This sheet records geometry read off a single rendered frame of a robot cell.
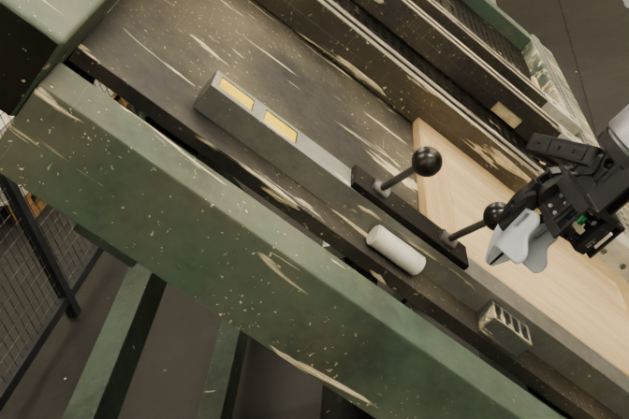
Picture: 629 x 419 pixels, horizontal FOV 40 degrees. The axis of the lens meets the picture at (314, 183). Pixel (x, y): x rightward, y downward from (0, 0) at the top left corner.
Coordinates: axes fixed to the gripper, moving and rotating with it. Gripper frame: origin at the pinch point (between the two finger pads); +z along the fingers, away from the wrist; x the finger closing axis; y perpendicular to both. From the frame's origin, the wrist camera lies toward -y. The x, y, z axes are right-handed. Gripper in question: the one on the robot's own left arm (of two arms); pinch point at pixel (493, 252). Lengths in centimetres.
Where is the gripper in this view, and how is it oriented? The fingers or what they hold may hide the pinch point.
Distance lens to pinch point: 106.5
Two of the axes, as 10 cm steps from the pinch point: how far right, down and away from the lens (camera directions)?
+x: 7.6, 3.7, 5.4
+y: 2.1, 6.5, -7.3
